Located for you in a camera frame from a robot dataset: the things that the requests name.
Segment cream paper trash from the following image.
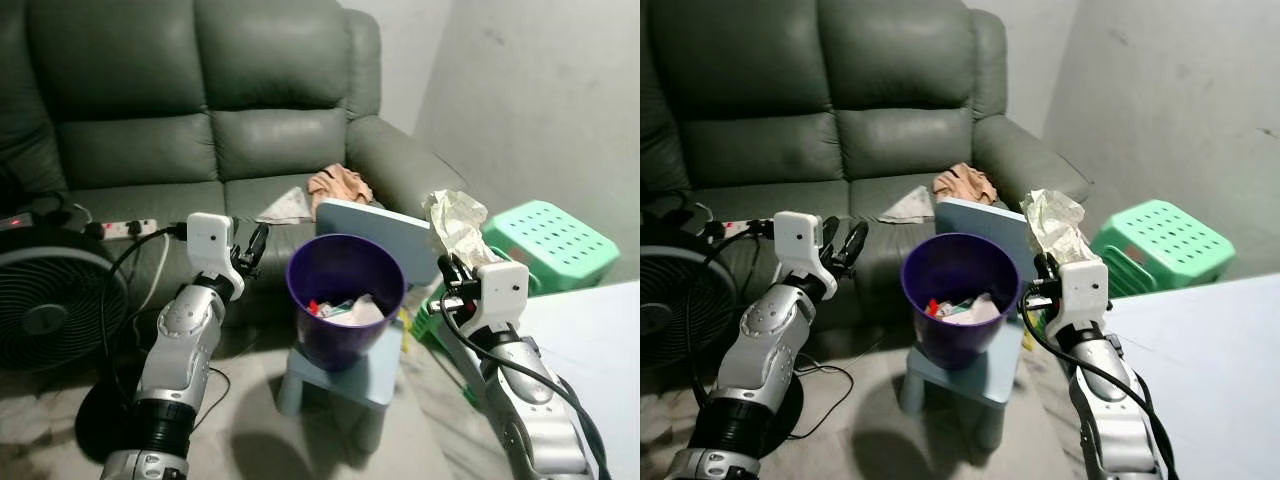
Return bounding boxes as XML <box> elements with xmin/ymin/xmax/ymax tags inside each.
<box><xmin>421</xmin><ymin>189</ymin><xmax>502</xmax><ymax>271</ymax></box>
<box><xmin>1019</xmin><ymin>188</ymin><xmax>1090</xmax><ymax>267</ymax></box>

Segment white paper trash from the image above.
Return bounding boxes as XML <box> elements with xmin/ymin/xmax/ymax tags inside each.
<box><xmin>938</xmin><ymin>292</ymin><xmax>1003</xmax><ymax>327</ymax></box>
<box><xmin>324</xmin><ymin>292</ymin><xmax>388</xmax><ymax>327</ymax></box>

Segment purple plastic rubbish bin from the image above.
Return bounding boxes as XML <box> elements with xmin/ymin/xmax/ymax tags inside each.
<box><xmin>900</xmin><ymin>232</ymin><xmax>1022</xmax><ymax>372</ymax></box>
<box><xmin>286</xmin><ymin>234</ymin><xmax>409</xmax><ymax>374</ymax></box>

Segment grey white flat cloth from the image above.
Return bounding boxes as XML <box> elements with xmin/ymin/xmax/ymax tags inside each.
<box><xmin>880</xmin><ymin>186</ymin><xmax>942</xmax><ymax>222</ymax></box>
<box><xmin>254</xmin><ymin>186</ymin><xmax>317</xmax><ymax>225</ymax></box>

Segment light blue plastic chair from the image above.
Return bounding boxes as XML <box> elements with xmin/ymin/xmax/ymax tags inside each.
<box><xmin>898</xmin><ymin>196</ymin><xmax>1037</xmax><ymax>453</ymax></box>
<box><xmin>274</xmin><ymin>197</ymin><xmax>442</xmax><ymax>453</ymax></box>

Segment white power strip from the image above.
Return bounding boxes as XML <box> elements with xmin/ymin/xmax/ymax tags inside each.
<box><xmin>700</xmin><ymin>217</ymin><xmax>777</xmax><ymax>241</ymax></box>
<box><xmin>84</xmin><ymin>217</ymin><xmax>162</xmax><ymax>242</ymax></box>

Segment green plastic stool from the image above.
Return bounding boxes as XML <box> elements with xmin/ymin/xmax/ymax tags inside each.
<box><xmin>1022</xmin><ymin>199</ymin><xmax>1237</xmax><ymax>348</ymax></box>
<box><xmin>416</xmin><ymin>200</ymin><xmax>622</xmax><ymax>407</ymax></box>

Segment pink crumpled cloth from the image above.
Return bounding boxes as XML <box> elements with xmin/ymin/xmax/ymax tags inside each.
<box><xmin>306</xmin><ymin>165</ymin><xmax>374</xmax><ymax>212</ymax></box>
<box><xmin>932</xmin><ymin>162</ymin><xmax>1000</xmax><ymax>207</ymax></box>

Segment dark green leather sofa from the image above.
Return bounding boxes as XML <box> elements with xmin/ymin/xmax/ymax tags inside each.
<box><xmin>0</xmin><ymin>0</ymin><xmax>473</xmax><ymax>333</ymax></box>
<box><xmin>640</xmin><ymin>0</ymin><xmax>1094</xmax><ymax>333</ymax></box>

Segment black floor fan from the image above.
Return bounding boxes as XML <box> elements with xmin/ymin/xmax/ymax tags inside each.
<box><xmin>640</xmin><ymin>244</ymin><xmax>804</xmax><ymax>446</ymax></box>
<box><xmin>0</xmin><ymin>226</ymin><xmax>143</xmax><ymax>467</ymax></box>

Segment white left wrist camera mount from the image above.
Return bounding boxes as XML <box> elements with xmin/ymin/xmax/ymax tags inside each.
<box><xmin>187</xmin><ymin>212</ymin><xmax>234</xmax><ymax>278</ymax></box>
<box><xmin>774</xmin><ymin>211</ymin><xmax>824</xmax><ymax>278</ymax></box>

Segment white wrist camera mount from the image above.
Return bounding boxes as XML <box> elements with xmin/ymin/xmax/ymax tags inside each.
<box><xmin>774</xmin><ymin>211</ymin><xmax>824</xmax><ymax>278</ymax></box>
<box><xmin>187</xmin><ymin>212</ymin><xmax>234</xmax><ymax>278</ymax></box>
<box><xmin>477</xmin><ymin>261</ymin><xmax>530</xmax><ymax>332</ymax></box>
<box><xmin>1057</xmin><ymin>261</ymin><xmax>1110</xmax><ymax>333</ymax></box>

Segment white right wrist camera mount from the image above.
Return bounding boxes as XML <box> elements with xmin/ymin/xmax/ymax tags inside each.
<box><xmin>1057</xmin><ymin>261</ymin><xmax>1110</xmax><ymax>333</ymax></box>
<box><xmin>477</xmin><ymin>261</ymin><xmax>530</xmax><ymax>332</ymax></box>

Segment white power strip cable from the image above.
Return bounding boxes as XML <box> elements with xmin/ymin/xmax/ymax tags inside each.
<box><xmin>138</xmin><ymin>234</ymin><xmax>173</xmax><ymax>313</ymax></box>

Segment thin black power cable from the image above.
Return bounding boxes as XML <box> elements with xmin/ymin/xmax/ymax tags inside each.
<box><xmin>788</xmin><ymin>358</ymin><xmax>854</xmax><ymax>443</ymax></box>
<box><xmin>188</xmin><ymin>364</ymin><xmax>233</xmax><ymax>433</ymax></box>

